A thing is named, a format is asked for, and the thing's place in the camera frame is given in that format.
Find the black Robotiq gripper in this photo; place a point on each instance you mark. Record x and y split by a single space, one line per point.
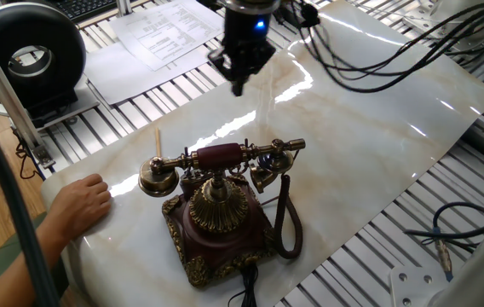
246 38

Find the red brass phone handset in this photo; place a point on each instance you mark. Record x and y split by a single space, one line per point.
218 155

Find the thin wooden stick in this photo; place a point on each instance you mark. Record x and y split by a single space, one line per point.
158 143

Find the antique red brass phone base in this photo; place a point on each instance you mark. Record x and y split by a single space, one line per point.
220 239

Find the person's bare forearm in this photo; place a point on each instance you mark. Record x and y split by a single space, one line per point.
16 273

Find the person's bare hand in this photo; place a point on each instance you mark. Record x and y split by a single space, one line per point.
80 209

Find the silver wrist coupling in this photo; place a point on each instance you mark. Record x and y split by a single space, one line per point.
252 4

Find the printed white paper sheet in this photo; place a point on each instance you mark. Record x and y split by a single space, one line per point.
169 30

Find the glossy marble pattern sheet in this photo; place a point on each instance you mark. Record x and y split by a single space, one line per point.
353 149

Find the black computer keyboard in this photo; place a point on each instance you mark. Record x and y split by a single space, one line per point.
84 7

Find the aluminium frame bar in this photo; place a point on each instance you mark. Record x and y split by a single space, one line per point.
7 98

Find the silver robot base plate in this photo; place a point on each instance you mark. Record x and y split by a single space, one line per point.
416 285

